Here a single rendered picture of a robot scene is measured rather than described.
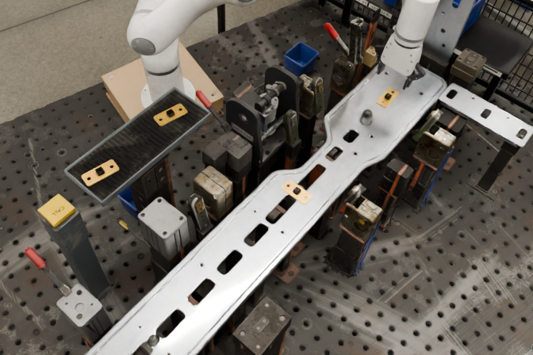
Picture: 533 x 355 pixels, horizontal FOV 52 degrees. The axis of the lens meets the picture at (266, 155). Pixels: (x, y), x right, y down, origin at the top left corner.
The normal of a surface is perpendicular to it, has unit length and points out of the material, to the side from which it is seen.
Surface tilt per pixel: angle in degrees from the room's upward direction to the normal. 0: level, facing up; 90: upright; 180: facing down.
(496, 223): 0
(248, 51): 0
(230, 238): 0
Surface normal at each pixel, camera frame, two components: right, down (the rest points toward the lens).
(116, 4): 0.05, -0.58
